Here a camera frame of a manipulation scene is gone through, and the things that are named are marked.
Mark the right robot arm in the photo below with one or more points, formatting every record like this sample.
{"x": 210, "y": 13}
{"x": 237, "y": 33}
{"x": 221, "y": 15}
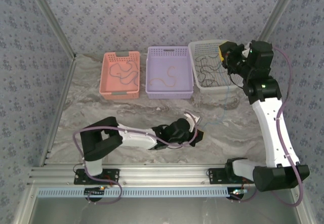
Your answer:
{"x": 270, "y": 132}

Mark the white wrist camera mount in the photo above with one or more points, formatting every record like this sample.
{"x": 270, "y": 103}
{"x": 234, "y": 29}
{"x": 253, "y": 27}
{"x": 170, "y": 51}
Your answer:
{"x": 190, "y": 116}
{"x": 246, "y": 52}

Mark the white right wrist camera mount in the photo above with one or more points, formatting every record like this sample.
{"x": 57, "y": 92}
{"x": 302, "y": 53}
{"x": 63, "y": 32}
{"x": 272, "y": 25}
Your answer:
{"x": 246, "y": 52}

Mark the purple perforated plastic basket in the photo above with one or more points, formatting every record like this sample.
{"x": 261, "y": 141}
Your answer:
{"x": 162, "y": 67}

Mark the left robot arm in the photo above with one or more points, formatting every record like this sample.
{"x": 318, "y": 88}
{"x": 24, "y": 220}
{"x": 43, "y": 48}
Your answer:
{"x": 136, "y": 139}

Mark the aluminium front rail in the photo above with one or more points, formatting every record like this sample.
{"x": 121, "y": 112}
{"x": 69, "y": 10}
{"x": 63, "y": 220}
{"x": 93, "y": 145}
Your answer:
{"x": 164, "y": 174}

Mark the white perforated plastic basket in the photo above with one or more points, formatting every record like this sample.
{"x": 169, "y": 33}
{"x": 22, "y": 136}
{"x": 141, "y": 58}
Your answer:
{"x": 197, "y": 49}

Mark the aluminium frame post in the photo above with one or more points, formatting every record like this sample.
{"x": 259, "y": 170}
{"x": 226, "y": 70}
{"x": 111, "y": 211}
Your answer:
{"x": 50, "y": 18}
{"x": 278, "y": 8}

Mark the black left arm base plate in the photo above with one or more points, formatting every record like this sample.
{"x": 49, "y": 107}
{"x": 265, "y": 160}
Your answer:
{"x": 114, "y": 174}

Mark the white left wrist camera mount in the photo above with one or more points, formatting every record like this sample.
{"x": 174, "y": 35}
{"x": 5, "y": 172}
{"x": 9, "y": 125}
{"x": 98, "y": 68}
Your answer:
{"x": 190, "y": 116}

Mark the small black controller board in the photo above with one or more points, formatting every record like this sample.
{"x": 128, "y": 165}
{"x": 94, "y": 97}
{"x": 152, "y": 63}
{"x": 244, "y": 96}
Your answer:
{"x": 95, "y": 191}
{"x": 238, "y": 192}

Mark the pink perforated plastic basket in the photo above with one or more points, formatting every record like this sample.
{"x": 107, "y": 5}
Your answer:
{"x": 120, "y": 92}

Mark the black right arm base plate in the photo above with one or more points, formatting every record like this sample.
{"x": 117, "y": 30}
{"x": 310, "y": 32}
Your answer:
{"x": 215, "y": 176}

